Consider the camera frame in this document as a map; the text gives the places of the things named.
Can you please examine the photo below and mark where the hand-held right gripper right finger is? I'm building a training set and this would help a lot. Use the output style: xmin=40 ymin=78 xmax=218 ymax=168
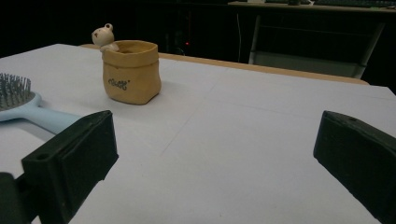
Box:
xmin=313 ymin=110 xmax=396 ymax=224

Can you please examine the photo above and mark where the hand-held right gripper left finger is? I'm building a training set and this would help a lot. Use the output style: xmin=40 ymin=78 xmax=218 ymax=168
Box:
xmin=21 ymin=109 xmax=120 ymax=224

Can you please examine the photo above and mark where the light blue hairbrush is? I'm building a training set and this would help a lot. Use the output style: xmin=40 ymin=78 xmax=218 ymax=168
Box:
xmin=0 ymin=73 xmax=82 ymax=135

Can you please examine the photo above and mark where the tan ceramic pot with bear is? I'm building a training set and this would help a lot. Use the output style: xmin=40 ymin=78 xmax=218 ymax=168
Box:
xmin=91 ymin=22 xmax=163 ymax=105

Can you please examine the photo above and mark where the dark keyboard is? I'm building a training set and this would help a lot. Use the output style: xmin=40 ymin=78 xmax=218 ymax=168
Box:
xmin=313 ymin=0 xmax=396 ymax=8

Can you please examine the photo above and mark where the white cable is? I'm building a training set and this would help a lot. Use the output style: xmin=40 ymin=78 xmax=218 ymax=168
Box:
xmin=235 ymin=13 xmax=243 ymax=63

